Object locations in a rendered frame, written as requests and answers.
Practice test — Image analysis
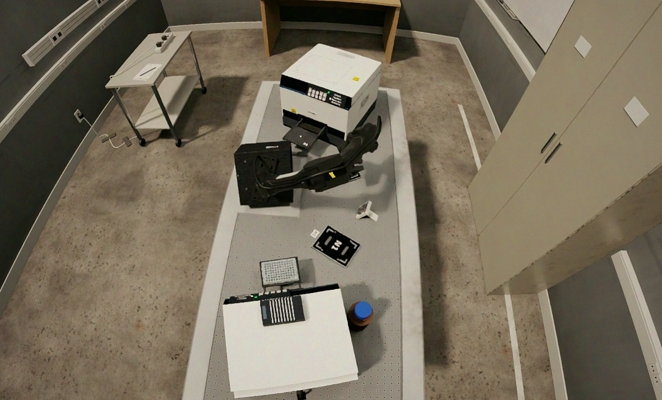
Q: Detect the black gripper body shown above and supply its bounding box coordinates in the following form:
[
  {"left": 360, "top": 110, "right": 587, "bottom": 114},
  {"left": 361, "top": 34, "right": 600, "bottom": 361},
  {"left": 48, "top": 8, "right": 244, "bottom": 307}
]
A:
[{"left": 339, "top": 144, "right": 363, "bottom": 173}]

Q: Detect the brown bottle with blue cap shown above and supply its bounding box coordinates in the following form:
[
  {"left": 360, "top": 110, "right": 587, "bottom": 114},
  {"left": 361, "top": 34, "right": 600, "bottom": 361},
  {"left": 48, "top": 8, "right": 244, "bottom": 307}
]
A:
[{"left": 346, "top": 301, "right": 374, "bottom": 332}]

